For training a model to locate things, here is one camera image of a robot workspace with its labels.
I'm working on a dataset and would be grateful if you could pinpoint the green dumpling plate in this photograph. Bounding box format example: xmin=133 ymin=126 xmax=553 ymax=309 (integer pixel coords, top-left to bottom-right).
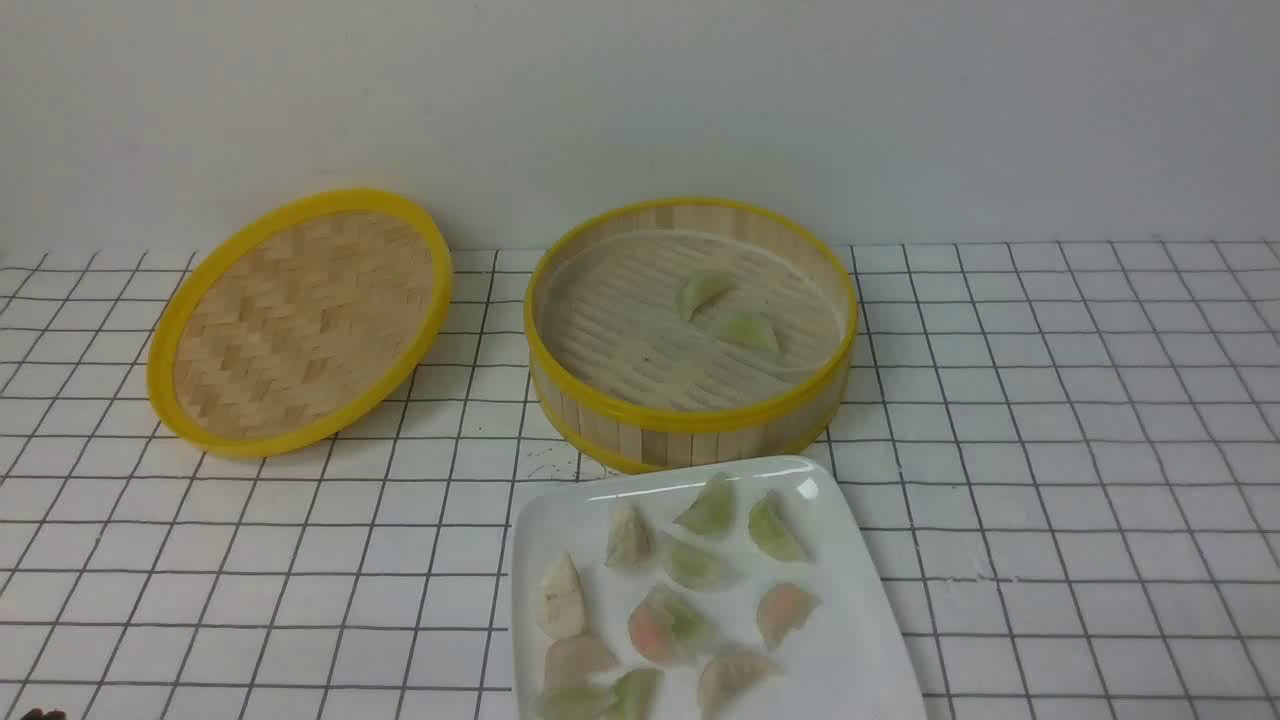
xmin=748 ymin=489 xmax=810 ymax=562
xmin=673 ymin=473 xmax=736 ymax=538

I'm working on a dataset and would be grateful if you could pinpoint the white dumpling plate left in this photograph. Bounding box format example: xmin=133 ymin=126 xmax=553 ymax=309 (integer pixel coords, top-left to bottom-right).
xmin=534 ymin=551 xmax=588 ymax=641

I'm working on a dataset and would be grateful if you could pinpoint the beige dumpling plate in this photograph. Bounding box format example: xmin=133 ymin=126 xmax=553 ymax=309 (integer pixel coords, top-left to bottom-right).
xmin=604 ymin=500 xmax=653 ymax=571
xmin=696 ymin=650 xmax=780 ymax=719

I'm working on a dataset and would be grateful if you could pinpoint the pale green dumpling centre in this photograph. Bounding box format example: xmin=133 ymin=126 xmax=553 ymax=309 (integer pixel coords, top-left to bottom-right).
xmin=660 ymin=533 xmax=737 ymax=592

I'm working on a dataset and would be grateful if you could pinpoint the green dumpling bottom left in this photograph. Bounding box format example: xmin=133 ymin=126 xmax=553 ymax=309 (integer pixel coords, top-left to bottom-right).
xmin=532 ymin=684 xmax=618 ymax=719

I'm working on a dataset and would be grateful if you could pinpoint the beige dumpling plate upper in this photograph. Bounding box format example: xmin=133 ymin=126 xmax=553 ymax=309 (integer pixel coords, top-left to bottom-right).
xmin=604 ymin=500 xmax=653 ymax=571

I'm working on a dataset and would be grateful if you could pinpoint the yellow-rimmed bamboo steamer basket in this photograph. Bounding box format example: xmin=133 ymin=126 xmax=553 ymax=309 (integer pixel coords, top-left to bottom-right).
xmin=524 ymin=197 xmax=859 ymax=474

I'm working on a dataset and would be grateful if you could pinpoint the beige pink dumpling lower-left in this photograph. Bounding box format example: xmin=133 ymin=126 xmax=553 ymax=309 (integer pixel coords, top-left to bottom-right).
xmin=543 ymin=633 xmax=620 ymax=691

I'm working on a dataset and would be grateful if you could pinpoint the pink dumpling plate right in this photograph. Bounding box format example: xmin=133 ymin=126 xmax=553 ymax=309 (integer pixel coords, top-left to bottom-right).
xmin=755 ymin=582 xmax=820 ymax=652

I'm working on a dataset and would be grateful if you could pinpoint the green dumpling steamer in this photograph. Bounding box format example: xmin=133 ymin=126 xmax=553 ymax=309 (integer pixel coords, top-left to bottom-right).
xmin=714 ymin=311 xmax=781 ymax=356
xmin=675 ymin=270 xmax=735 ymax=322

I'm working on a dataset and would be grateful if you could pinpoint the green dumpling plate right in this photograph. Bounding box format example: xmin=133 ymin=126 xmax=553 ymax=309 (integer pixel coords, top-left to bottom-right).
xmin=748 ymin=489 xmax=810 ymax=562

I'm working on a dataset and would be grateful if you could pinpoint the white rectangular plate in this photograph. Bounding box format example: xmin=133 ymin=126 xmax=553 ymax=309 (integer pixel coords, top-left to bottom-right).
xmin=511 ymin=456 xmax=925 ymax=719

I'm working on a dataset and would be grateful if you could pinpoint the pink green dumpling centre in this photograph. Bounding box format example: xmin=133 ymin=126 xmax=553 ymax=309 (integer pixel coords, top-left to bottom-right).
xmin=627 ymin=584 xmax=721 ymax=666

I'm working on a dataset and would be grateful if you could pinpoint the yellow-rimmed bamboo steamer lid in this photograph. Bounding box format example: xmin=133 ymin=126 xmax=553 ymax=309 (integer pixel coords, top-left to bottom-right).
xmin=146 ymin=188 xmax=453 ymax=457

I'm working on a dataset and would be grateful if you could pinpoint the green dumpling plate top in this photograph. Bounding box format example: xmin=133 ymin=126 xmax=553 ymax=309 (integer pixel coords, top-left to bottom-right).
xmin=673 ymin=473 xmax=736 ymax=538

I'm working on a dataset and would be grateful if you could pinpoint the green dumpling bottom middle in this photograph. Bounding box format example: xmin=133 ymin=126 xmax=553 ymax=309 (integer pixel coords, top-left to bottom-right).
xmin=605 ymin=667 xmax=664 ymax=720

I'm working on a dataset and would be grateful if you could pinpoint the beige dumpling plate bottom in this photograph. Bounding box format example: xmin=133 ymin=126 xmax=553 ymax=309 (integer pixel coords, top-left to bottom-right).
xmin=696 ymin=650 xmax=780 ymax=719

